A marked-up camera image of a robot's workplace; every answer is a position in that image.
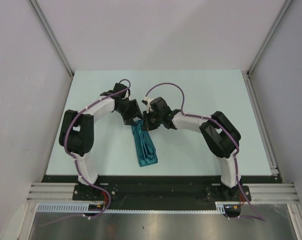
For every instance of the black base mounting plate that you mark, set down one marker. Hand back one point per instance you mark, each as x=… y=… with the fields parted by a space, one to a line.
x=162 y=193

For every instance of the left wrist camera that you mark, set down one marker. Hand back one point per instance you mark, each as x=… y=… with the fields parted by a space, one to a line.
x=127 y=94

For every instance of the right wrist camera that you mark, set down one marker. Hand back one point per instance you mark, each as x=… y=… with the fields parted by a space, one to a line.
x=147 y=102

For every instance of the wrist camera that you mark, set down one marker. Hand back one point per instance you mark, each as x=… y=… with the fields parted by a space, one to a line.
x=147 y=102
x=127 y=94

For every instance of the left aluminium frame post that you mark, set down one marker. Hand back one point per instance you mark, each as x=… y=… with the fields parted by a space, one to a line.
x=44 y=23

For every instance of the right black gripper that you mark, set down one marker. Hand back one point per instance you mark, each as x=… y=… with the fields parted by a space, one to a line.
x=146 y=125

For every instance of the right aluminium frame post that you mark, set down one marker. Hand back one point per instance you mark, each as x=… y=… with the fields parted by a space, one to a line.
x=270 y=35

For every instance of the aluminium frame post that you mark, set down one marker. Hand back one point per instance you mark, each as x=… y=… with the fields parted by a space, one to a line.
x=270 y=35
x=44 y=23

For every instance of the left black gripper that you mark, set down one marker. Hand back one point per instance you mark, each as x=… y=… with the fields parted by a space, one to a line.
x=135 y=112

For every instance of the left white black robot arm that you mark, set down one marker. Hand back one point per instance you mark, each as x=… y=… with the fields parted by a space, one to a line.
x=77 y=130

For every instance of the teal satin napkin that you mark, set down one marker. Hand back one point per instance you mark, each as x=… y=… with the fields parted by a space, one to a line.
x=145 y=149

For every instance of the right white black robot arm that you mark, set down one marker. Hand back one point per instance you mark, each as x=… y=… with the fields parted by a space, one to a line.
x=220 y=135

